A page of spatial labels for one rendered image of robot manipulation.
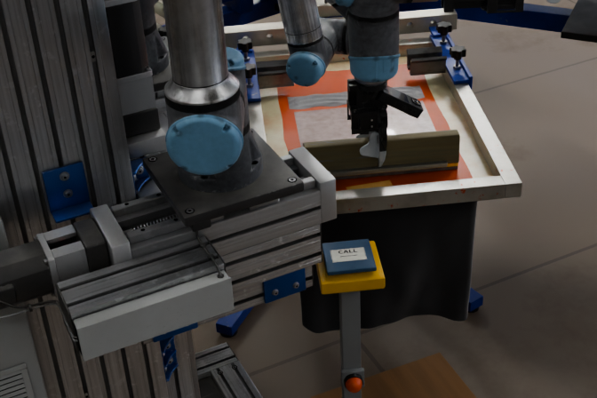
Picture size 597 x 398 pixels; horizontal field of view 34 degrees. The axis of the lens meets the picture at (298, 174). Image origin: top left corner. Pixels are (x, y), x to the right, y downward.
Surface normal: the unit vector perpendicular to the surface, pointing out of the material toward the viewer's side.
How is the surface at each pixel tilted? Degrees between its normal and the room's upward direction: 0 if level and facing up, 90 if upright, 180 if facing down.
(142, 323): 90
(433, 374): 0
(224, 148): 97
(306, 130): 0
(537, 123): 0
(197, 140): 98
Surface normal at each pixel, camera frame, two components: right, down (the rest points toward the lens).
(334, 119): -0.04, -0.84
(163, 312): 0.44, 0.47
